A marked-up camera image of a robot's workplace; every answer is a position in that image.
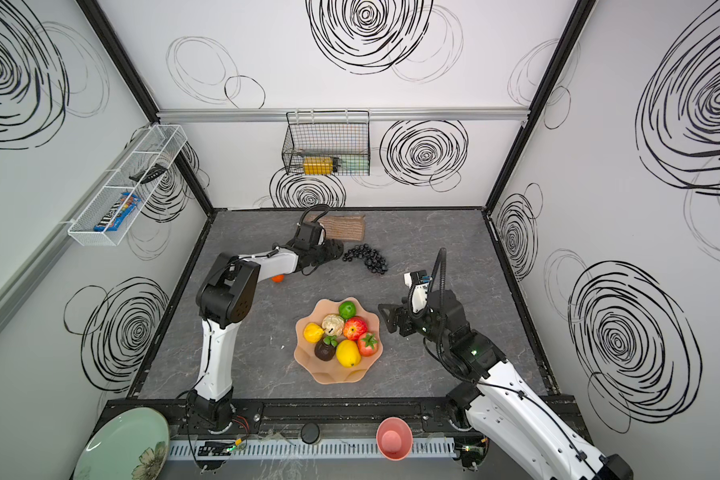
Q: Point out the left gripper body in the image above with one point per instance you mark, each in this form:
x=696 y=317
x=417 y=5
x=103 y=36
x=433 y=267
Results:
x=323 y=250

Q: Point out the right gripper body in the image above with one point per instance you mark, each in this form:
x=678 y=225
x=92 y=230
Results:
x=403 y=318

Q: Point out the dark fake avocado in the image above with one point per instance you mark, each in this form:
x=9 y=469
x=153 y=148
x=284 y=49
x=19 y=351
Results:
x=335 y=249

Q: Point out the red green apple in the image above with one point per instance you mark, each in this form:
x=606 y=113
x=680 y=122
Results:
x=368 y=344

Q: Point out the red fake bell pepper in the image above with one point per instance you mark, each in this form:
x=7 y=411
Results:
x=355 y=328

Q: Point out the green fake lime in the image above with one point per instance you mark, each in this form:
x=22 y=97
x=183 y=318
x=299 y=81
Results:
x=347 y=310

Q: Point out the large yellow lemon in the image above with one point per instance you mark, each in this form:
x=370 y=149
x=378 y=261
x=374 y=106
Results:
x=348 y=354

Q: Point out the cream fake pear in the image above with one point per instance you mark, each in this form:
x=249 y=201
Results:
x=333 y=325

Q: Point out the pink wavy fruit bowl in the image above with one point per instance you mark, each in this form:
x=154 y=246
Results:
x=332 y=372

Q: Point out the dark mangosteen green top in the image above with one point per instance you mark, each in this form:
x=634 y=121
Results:
x=325 y=349

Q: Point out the small yellow lemon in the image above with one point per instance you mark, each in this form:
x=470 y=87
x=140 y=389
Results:
x=313 y=333

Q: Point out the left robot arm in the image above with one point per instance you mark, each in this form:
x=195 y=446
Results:
x=226 y=297

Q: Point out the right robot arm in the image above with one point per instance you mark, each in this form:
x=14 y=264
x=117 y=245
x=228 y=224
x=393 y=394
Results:
x=493 y=399

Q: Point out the brown woven mat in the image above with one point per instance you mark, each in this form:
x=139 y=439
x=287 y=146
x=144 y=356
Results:
x=349 y=228

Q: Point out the black grape bunch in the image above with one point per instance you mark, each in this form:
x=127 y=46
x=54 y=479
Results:
x=371 y=258

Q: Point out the yellow sponge in basket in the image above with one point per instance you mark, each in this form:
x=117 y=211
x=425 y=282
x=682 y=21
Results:
x=318 y=165

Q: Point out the green item in basket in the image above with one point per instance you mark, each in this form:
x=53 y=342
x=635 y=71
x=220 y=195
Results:
x=353 y=165

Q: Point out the pink cup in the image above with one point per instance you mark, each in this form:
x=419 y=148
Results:
x=394 y=439

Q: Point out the black remote control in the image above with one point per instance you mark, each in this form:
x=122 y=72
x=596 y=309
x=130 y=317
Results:
x=148 y=175

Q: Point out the blue candy packet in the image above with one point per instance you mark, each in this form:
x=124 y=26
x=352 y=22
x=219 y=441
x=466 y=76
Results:
x=118 y=212

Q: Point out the green floral plate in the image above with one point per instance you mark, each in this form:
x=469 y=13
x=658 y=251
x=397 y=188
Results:
x=133 y=445

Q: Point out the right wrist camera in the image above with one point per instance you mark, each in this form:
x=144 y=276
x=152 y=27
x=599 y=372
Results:
x=418 y=283

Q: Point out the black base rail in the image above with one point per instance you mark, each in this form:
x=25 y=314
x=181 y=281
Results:
x=424 y=414

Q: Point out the black wire wall basket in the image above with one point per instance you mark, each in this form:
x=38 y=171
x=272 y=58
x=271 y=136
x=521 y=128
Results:
x=324 y=133

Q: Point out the white slotted cable duct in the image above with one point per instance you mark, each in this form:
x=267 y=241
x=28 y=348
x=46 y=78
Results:
x=282 y=449

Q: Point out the white wire wall shelf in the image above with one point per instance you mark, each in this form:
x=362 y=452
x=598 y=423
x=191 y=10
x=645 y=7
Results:
x=155 y=144

